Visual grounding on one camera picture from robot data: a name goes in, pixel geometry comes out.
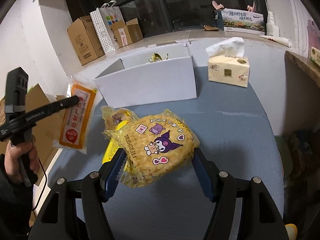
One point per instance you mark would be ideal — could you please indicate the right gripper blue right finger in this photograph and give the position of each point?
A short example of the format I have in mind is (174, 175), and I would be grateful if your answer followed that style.
(206, 172)

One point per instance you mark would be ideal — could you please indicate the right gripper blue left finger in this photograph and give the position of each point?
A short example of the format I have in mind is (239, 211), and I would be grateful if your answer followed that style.
(109, 172)

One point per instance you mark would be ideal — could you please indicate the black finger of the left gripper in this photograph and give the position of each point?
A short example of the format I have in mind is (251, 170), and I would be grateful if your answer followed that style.
(52, 108)

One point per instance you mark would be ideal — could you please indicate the yellow snack packet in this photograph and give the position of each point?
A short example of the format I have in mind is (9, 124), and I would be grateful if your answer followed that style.
(113, 145)

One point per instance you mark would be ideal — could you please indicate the orange white snack packet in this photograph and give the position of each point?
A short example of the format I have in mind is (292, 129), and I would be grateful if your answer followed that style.
(74, 128)

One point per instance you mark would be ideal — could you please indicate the large yellow Kuromi snack bag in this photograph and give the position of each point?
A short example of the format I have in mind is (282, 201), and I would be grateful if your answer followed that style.
(154, 145)

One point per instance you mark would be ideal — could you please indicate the small yellow Kuromi snack bag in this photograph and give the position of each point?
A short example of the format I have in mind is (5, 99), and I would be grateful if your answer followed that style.
(112, 117)

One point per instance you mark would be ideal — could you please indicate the person's left hand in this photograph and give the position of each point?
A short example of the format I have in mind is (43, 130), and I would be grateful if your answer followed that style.
(12, 159)

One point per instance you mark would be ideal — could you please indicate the blue table cloth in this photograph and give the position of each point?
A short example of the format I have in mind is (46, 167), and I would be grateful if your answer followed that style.
(234, 132)

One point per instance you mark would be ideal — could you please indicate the tall brown cardboard box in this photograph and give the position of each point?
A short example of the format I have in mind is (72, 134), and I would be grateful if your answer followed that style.
(84, 39)

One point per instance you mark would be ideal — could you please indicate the white cardboard storage box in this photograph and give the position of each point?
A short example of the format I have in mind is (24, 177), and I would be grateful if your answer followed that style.
(131, 81)

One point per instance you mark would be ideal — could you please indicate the beige tissue pack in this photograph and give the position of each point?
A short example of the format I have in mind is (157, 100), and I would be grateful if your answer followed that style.
(227, 64)

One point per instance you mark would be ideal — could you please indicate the white dotted paper bag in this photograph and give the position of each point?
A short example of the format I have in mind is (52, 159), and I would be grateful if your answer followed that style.
(102, 18)

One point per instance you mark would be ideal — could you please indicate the small open cardboard box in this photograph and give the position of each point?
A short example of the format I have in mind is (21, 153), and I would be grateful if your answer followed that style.
(127, 33)

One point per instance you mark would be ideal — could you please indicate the yellow green snack bag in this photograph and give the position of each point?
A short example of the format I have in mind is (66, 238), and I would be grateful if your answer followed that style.
(157, 57)

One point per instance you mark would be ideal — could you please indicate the brown packet on ledge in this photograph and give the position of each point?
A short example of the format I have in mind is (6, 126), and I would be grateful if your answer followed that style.
(210, 28)

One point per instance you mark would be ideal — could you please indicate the wooden side table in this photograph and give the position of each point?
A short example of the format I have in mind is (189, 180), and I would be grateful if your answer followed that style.
(306, 65)

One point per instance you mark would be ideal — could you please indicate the landscape printed gift box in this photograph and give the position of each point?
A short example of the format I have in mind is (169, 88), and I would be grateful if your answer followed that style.
(242, 21)

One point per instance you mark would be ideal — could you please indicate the white plastic bottle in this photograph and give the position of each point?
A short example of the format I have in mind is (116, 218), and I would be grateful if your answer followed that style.
(271, 28)

